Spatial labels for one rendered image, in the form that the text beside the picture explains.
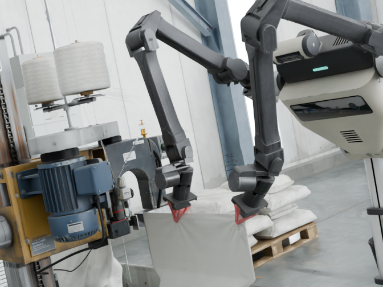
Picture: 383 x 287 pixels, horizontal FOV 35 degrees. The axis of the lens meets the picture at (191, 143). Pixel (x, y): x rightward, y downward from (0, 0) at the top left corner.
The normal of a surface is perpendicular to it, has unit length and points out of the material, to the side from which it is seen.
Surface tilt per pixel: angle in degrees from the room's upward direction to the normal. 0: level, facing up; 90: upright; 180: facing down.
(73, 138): 90
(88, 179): 90
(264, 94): 115
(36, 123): 90
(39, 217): 90
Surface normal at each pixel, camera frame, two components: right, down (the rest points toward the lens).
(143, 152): 0.66, -0.07
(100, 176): 0.91, -0.15
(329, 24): 0.42, 0.45
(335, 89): -0.63, -0.63
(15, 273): -0.73, 0.18
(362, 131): -0.46, 0.77
